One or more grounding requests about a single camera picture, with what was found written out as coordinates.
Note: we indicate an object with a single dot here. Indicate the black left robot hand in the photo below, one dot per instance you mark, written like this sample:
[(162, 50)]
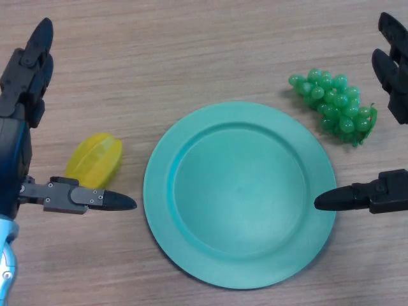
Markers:
[(16, 143)]

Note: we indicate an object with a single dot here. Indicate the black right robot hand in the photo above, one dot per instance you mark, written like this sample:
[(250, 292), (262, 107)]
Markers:
[(389, 191)]

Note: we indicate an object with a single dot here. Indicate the yellow starfruit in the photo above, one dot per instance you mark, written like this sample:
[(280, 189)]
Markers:
[(95, 159)]

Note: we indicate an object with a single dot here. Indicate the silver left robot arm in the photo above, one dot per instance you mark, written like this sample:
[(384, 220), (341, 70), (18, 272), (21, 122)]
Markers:
[(8, 255)]

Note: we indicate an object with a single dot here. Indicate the green grape bunch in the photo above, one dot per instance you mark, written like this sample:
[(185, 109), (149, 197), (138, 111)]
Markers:
[(334, 102)]

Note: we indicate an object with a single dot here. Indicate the green round plate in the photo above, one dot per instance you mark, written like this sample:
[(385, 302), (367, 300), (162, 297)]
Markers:
[(239, 197)]

